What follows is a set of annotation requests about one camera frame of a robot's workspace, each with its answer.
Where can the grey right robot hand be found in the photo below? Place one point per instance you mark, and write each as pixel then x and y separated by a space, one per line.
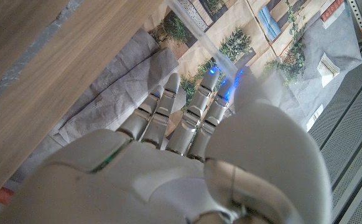
pixel 168 180

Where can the clear plastic pipette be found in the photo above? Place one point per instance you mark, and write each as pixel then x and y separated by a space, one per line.
pixel 199 34

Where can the printed fabric backdrop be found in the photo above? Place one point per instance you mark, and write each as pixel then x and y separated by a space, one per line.
pixel 131 77

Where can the slotted metal upright rail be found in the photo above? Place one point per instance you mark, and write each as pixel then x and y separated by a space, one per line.
pixel 358 18

